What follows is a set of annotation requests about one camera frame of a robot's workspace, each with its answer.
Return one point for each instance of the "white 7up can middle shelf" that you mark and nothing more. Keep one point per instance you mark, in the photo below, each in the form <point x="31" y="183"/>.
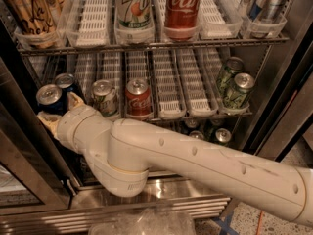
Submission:
<point x="104" y="97"/>

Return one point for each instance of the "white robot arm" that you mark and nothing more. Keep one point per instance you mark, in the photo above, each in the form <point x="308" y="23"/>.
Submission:
<point x="120" y="153"/>

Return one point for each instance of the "white 7up can top shelf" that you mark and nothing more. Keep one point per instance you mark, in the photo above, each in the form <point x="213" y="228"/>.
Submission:
<point x="133" y="14"/>

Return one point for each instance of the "top wire shelf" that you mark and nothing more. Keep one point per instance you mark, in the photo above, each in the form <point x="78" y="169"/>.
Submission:
<point x="216" y="43"/>

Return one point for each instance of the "front green can middle shelf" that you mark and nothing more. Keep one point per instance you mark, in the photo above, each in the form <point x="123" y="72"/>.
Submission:
<point x="238" y="92"/>

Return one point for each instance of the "white 7up can shelf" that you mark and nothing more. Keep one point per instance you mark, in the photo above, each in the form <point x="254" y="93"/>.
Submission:
<point x="133" y="14"/>
<point x="104" y="97"/>

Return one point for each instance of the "red coca-cola can top shelf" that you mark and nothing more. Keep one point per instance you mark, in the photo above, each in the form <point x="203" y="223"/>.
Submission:
<point x="181" y="19"/>

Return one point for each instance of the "red coca-cola can middle shelf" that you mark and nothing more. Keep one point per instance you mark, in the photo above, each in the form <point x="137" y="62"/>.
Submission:
<point x="138" y="94"/>

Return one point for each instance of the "rear green can middle shelf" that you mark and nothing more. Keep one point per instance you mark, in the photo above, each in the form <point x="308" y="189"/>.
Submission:
<point x="230" y="68"/>

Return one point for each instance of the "green can bottom shelf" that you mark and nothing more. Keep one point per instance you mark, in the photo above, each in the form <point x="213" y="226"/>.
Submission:
<point x="222" y="136"/>

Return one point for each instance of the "steel fridge door right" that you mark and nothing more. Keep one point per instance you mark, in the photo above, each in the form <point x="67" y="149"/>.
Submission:
<point x="281" y="102"/>

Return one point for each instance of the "gold la croix can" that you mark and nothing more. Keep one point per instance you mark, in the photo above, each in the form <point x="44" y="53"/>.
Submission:
<point x="35" y="20"/>

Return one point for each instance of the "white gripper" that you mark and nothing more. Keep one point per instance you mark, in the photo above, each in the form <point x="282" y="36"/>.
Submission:
<point x="67" y="125"/>

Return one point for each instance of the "green can shelf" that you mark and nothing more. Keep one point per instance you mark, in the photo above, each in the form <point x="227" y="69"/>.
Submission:
<point x="222" y="136"/>
<point x="230" y="68"/>
<point x="238" y="92"/>

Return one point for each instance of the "wire shelf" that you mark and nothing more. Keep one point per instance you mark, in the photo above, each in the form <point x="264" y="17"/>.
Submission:
<point x="156" y="120"/>
<point x="216" y="43"/>

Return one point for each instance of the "blue can bottom shelf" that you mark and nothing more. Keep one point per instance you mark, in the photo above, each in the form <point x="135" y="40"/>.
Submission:
<point x="196" y="134"/>

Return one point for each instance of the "blue pepsi can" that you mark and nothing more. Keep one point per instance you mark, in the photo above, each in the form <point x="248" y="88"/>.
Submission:
<point x="67" y="82"/>
<point x="50" y="99"/>

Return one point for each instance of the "red coca-cola can shelf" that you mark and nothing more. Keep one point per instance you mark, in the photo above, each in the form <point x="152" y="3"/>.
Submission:
<point x="181" y="19"/>
<point x="138" y="94"/>

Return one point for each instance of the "middle wire shelf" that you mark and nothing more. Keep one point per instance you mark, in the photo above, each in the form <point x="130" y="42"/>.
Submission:
<point x="156" y="120"/>

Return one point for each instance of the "silver blue can top shelf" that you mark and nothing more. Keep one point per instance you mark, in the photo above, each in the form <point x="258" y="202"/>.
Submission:
<point x="264" y="11"/>

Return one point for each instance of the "blue tape cross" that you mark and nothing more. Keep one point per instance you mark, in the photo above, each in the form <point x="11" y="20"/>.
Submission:
<point x="225" y="225"/>

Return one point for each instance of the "glass fridge door left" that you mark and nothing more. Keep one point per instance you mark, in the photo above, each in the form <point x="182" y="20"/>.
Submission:
<point x="28" y="151"/>

